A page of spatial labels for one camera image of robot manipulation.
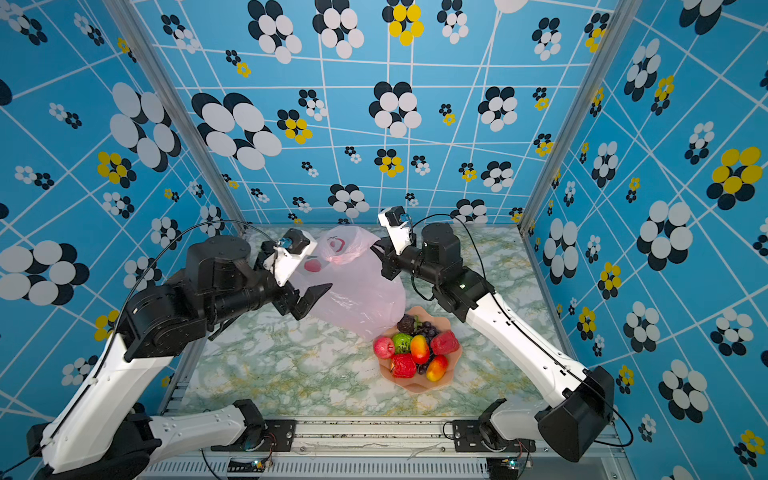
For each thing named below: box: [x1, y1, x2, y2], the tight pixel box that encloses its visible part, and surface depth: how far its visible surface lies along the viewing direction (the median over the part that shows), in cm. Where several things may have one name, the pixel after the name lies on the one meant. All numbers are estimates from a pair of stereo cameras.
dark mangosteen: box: [397, 314, 415, 334], surface depth 86 cm
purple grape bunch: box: [418, 321, 440, 339], surface depth 87 cm
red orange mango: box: [410, 334, 430, 365], surface depth 80 cm
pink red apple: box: [373, 336, 395, 359], surface depth 81 cm
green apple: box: [393, 332, 413, 354], surface depth 84 cm
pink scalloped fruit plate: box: [375, 349, 462, 392], surface depth 81 cm
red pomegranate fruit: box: [431, 330, 460, 355], surface depth 81 cm
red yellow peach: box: [426, 354, 449, 382], surface depth 80 cm
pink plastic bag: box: [292, 225, 407, 340], surface depth 75 cm
